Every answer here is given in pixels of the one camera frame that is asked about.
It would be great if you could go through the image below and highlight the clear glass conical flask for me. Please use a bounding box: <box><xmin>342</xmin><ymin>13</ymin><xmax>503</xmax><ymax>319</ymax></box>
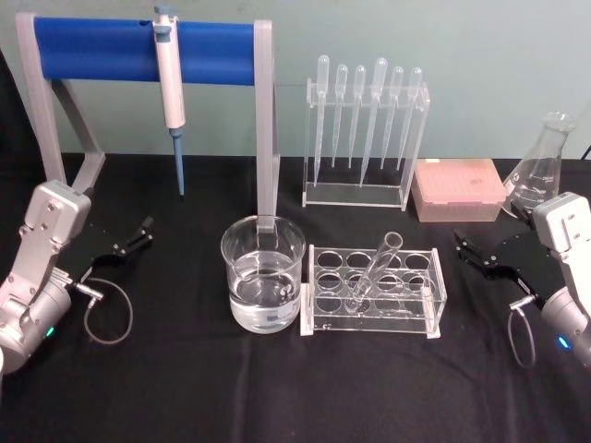
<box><xmin>501</xmin><ymin>111</ymin><xmax>579</xmax><ymax>219</ymax></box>

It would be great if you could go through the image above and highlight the gripper thin dark cable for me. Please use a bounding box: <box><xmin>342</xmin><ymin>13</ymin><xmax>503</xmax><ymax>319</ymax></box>
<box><xmin>68</xmin><ymin>276</ymin><xmax>135</xmax><ymax>344</ymax></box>
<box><xmin>507</xmin><ymin>298</ymin><xmax>547</xmax><ymax>369</ymax></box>

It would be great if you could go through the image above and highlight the black table cloth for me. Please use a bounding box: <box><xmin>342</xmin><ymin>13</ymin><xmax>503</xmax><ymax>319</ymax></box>
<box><xmin>0</xmin><ymin>151</ymin><xmax>591</xmax><ymax>443</ymax></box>

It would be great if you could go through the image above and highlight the clear plastic transfer pipette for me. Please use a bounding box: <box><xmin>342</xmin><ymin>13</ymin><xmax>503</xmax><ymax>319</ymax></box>
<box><xmin>396</xmin><ymin>66</ymin><xmax>425</xmax><ymax>171</ymax></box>
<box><xmin>346</xmin><ymin>65</ymin><xmax>368</xmax><ymax>169</ymax></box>
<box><xmin>312</xmin><ymin>54</ymin><xmax>332</xmax><ymax>189</ymax></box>
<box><xmin>358</xmin><ymin>56</ymin><xmax>389</xmax><ymax>189</ymax></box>
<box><xmin>379</xmin><ymin>66</ymin><xmax>405</xmax><ymax>171</ymax></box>
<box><xmin>330</xmin><ymin>63</ymin><xmax>349</xmax><ymax>168</ymax></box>

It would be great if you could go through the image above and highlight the pink pipette tip box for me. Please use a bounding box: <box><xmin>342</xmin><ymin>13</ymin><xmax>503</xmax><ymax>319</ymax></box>
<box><xmin>411</xmin><ymin>157</ymin><xmax>507</xmax><ymax>224</ymax></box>

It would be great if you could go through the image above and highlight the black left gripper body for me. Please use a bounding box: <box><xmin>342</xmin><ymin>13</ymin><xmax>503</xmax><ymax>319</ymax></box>
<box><xmin>67</xmin><ymin>221</ymin><xmax>129</xmax><ymax>283</ymax></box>

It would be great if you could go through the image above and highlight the left gripper thin dark cable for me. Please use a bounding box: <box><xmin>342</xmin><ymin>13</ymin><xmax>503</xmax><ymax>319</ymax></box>
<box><xmin>68</xmin><ymin>276</ymin><xmax>135</xmax><ymax>344</ymax></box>

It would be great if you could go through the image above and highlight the clear acrylic pipette rack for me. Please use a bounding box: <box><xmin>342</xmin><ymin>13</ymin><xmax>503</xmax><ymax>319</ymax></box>
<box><xmin>301</xmin><ymin>77</ymin><xmax>432</xmax><ymax>213</ymax></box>

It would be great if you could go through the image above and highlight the right gripper thin dark cable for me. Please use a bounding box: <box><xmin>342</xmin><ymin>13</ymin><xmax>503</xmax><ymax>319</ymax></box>
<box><xmin>507</xmin><ymin>298</ymin><xmax>547</xmax><ymax>369</ymax></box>

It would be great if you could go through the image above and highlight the glass beaker with water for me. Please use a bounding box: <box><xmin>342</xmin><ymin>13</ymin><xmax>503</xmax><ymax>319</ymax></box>
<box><xmin>220</xmin><ymin>214</ymin><xmax>308</xmax><ymax>335</ymax></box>

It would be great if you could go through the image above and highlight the grey stand with blue bar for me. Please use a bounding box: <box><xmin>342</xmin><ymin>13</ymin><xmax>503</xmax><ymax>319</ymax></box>
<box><xmin>15</xmin><ymin>12</ymin><xmax>282</xmax><ymax>233</ymax></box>

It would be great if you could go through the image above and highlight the white and blue micropipette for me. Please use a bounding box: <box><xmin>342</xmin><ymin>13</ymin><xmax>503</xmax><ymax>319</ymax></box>
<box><xmin>152</xmin><ymin>5</ymin><xmax>188</xmax><ymax>200</ymax></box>

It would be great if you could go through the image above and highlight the clear acrylic test tube rack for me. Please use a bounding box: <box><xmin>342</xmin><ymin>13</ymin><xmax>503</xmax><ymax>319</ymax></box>
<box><xmin>299</xmin><ymin>244</ymin><xmax>449</xmax><ymax>341</ymax></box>

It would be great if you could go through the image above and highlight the clear glass test tube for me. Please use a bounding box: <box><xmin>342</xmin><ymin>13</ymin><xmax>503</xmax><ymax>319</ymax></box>
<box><xmin>343</xmin><ymin>231</ymin><xmax>404</xmax><ymax>317</ymax></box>

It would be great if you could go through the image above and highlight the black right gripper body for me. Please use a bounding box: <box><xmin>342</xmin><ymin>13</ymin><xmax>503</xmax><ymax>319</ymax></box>
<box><xmin>487</xmin><ymin>222</ymin><xmax>556</xmax><ymax>306</ymax></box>

